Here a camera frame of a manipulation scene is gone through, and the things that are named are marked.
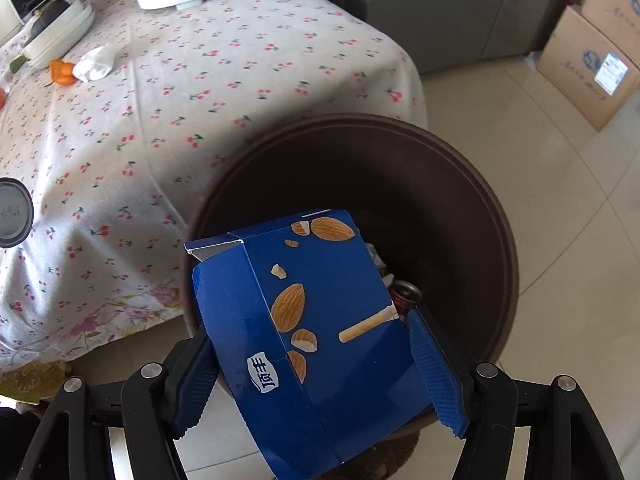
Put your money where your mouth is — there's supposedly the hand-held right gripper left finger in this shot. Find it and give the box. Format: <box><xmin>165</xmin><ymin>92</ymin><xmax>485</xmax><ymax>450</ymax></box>
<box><xmin>15</xmin><ymin>325</ymin><xmax>221</xmax><ymax>480</ymax></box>

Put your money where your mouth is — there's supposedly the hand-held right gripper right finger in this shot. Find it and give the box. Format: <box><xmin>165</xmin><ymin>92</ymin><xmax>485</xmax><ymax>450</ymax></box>
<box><xmin>406</xmin><ymin>305</ymin><xmax>626</xmax><ymax>480</ymax></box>

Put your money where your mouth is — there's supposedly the crushed red drink can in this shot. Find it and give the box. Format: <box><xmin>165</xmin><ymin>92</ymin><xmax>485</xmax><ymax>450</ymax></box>
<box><xmin>387</xmin><ymin>281</ymin><xmax>423</xmax><ymax>318</ymax></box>

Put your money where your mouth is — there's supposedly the blue snack box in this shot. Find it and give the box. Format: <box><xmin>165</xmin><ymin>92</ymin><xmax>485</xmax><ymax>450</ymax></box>
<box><xmin>184</xmin><ymin>209</ymin><xmax>443</xmax><ymax>479</ymax></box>

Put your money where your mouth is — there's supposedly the brown round trash bin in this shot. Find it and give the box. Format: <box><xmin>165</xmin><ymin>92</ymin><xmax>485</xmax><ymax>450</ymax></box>
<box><xmin>186</xmin><ymin>114</ymin><xmax>520</xmax><ymax>441</ymax></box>

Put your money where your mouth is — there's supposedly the yellow pink floral cloth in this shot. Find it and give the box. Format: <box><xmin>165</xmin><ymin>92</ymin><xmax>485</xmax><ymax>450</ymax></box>
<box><xmin>0</xmin><ymin>280</ymin><xmax>188</xmax><ymax>406</ymax></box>

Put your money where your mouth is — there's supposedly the round grey metal lid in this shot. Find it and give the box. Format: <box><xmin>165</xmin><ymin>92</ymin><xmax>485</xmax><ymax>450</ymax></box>
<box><xmin>0</xmin><ymin>177</ymin><xmax>35</xmax><ymax>248</ymax></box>

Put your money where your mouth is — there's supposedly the cardboard box with white label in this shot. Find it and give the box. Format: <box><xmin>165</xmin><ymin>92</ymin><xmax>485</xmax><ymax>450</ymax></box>
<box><xmin>537</xmin><ymin>5</ymin><xmax>640</xmax><ymax>133</ymax></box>

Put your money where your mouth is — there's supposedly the floral cherry tablecloth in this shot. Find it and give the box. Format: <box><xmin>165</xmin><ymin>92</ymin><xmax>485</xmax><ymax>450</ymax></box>
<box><xmin>0</xmin><ymin>0</ymin><xmax>426</xmax><ymax>376</ymax></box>

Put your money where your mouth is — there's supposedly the crumpled white tissue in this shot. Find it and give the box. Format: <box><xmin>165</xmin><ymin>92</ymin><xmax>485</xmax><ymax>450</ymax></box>
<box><xmin>72</xmin><ymin>43</ymin><xmax>116</xmax><ymax>83</ymax></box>

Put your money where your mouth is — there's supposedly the orange peel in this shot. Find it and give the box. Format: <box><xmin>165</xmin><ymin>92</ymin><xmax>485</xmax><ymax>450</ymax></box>
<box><xmin>44</xmin><ymin>59</ymin><xmax>81</xmax><ymax>87</ymax></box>

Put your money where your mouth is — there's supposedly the white plate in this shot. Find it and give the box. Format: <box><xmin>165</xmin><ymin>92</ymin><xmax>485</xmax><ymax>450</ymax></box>
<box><xmin>22</xmin><ymin>2</ymin><xmax>96</xmax><ymax>61</ymax></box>
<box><xmin>25</xmin><ymin>10</ymin><xmax>96</xmax><ymax>70</ymax></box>

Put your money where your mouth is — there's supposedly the grey refrigerator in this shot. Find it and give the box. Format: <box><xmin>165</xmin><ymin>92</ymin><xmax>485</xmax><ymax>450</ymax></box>
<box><xmin>262</xmin><ymin>0</ymin><xmax>608</xmax><ymax>77</ymax></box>

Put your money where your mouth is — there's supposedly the dark green squash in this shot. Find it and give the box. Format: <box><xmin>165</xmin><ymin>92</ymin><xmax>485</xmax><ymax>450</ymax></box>
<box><xmin>30</xmin><ymin>1</ymin><xmax>83</xmax><ymax>31</ymax></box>

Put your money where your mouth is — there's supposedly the white bowl with green handle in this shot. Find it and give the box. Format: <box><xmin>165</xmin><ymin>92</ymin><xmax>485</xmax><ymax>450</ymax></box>
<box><xmin>10</xmin><ymin>0</ymin><xmax>91</xmax><ymax>73</ymax></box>

